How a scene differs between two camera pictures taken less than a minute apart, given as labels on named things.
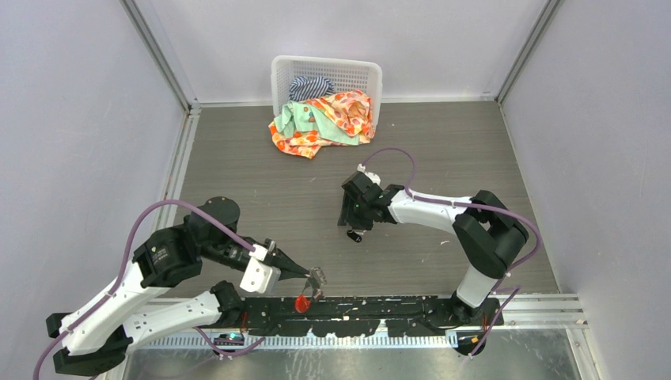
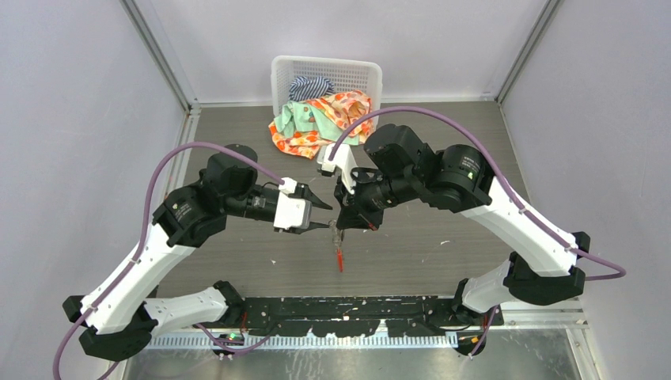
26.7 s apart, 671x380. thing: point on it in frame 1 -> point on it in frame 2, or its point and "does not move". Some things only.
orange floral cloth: (351, 108) does not move
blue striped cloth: (303, 87) does not move
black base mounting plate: (356, 316) does not move
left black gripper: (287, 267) -> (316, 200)
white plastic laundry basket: (346, 73) does not move
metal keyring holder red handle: (316, 279) -> (337, 241)
